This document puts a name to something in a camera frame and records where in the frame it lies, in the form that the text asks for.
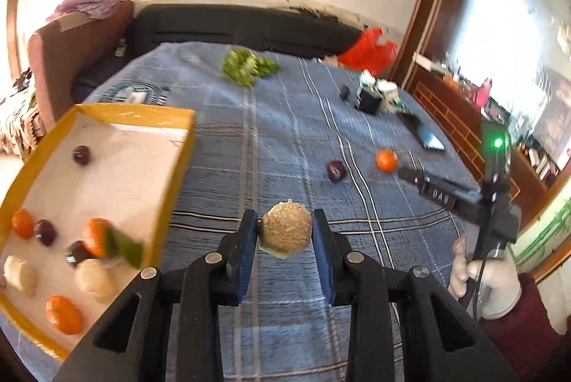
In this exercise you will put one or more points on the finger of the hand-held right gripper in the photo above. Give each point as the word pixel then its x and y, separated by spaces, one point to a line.
pixel 411 175

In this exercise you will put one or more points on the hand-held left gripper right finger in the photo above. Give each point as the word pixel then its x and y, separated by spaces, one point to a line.
pixel 323 257

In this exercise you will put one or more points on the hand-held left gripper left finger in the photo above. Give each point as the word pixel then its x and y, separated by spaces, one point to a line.
pixel 245 257

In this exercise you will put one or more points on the peeled sugarcane piece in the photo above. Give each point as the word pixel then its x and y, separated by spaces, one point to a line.
pixel 285 230
pixel 20 275
pixel 93 278

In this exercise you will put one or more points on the orange mandarin with leaves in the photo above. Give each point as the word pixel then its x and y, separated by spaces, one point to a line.
pixel 96 237

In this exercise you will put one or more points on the dark purple plum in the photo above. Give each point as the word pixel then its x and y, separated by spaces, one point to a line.
pixel 336 171
pixel 76 253
pixel 81 154
pixel 45 232

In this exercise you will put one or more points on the yellow cardboard box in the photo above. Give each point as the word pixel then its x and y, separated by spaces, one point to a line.
pixel 134 114

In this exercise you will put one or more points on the person's right forearm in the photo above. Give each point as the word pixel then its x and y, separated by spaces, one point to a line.
pixel 535 328

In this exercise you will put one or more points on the person's right hand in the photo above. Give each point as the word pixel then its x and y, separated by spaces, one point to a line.
pixel 499 284

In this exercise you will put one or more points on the black smartphone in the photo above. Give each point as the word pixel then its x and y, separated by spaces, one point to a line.
pixel 428 137

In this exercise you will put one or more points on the brown wooden cabinet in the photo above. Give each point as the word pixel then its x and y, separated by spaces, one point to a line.
pixel 459 114

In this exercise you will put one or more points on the black box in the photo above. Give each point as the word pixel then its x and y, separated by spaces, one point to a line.
pixel 369 100

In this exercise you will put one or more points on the small black gadget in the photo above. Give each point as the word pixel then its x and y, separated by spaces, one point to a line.
pixel 345 92

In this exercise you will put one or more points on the blue plaid blanket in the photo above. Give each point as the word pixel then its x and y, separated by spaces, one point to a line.
pixel 290 141

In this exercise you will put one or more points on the red plastic bag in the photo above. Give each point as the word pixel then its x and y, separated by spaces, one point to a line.
pixel 368 50

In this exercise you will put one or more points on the green lettuce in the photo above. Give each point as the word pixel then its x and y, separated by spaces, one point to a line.
pixel 247 65

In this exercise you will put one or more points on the striped cloth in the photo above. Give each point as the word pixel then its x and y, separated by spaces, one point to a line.
pixel 18 123

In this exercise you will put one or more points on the brown armchair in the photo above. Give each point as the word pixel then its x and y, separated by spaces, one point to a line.
pixel 76 52

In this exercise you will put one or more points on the purple floral cloth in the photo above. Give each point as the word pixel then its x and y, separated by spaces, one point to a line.
pixel 89 1

